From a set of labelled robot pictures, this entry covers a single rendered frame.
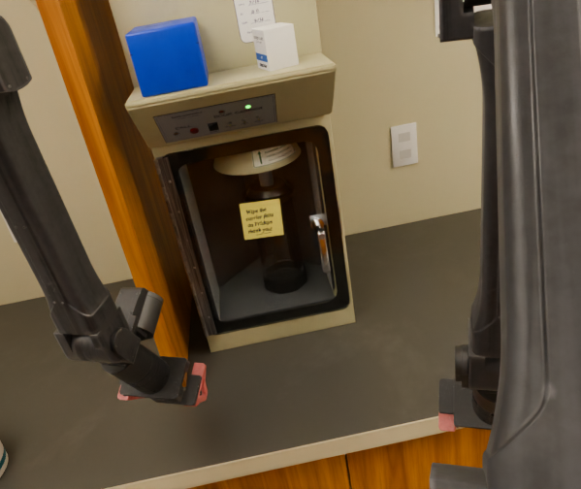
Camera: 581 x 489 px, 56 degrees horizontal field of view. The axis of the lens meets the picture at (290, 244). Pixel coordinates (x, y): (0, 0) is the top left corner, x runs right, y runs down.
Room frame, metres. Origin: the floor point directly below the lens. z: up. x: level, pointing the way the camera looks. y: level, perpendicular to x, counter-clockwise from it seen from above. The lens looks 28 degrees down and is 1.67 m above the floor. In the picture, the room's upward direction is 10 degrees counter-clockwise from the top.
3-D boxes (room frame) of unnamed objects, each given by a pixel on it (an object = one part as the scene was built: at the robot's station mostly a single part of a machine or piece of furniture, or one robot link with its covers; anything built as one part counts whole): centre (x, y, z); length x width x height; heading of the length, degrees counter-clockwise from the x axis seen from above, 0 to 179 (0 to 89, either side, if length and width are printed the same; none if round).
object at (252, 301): (0.93, 0.05, 1.19); 0.30 x 0.01 x 0.40; 92
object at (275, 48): (0.89, -0.03, 1.54); 0.05 x 0.05 x 0.06; 19
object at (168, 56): (0.88, 0.13, 1.56); 0.10 x 0.10 x 0.09; 3
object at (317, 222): (0.91, -0.06, 1.17); 0.05 x 0.03 x 0.10; 2
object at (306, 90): (0.88, 0.05, 1.46); 0.32 x 0.11 x 0.10; 93
